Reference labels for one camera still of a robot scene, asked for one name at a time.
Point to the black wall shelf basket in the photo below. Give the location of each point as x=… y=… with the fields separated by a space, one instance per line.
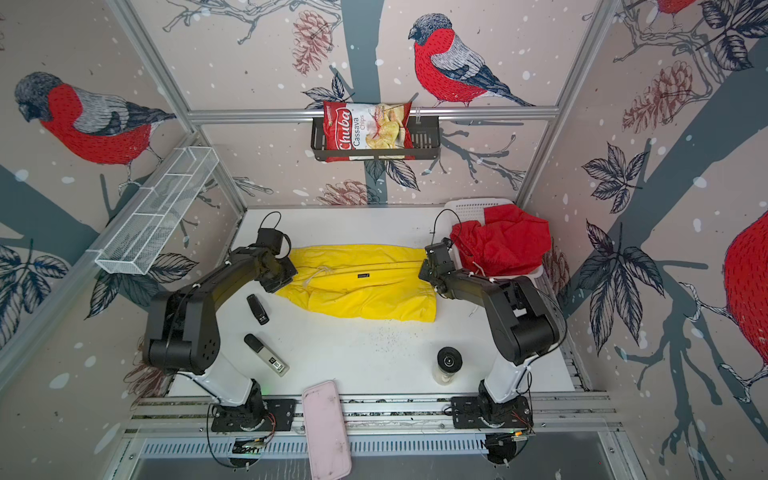
x=425 y=136

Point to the white wire wall basket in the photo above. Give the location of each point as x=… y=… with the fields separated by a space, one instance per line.
x=141 y=238

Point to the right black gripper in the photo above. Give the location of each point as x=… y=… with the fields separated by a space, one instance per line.
x=423 y=273

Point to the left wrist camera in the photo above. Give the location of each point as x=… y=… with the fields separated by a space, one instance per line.
x=273 y=240

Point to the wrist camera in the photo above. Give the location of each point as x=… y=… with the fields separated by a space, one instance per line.
x=273 y=240
x=439 y=254

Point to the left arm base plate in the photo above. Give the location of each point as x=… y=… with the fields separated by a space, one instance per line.
x=282 y=414

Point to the yellow shorts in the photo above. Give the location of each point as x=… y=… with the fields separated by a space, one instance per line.
x=372 y=282

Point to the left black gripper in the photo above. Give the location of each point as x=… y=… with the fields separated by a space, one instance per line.
x=271 y=285

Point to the red cassava chips bag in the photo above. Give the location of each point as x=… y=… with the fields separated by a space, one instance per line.
x=350 y=127

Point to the grey white remote device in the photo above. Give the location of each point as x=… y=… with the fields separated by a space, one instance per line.
x=271 y=359

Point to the red shorts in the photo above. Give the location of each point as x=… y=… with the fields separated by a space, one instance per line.
x=510 y=242

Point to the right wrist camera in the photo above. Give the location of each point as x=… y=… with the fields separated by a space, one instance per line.
x=439 y=254

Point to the pink silicone case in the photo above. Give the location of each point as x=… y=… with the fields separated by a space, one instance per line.
x=326 y=435

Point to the jar with black lid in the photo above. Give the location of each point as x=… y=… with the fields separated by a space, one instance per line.
x=449 y=362

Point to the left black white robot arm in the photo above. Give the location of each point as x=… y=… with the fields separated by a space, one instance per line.
x=182 y=335

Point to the white plastic basket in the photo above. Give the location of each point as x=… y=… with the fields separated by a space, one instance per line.
x=472 y=209

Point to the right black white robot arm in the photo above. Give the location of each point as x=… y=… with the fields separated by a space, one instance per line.
x=523 y=330

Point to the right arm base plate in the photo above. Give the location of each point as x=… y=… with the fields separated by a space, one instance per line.
x=475 y=412

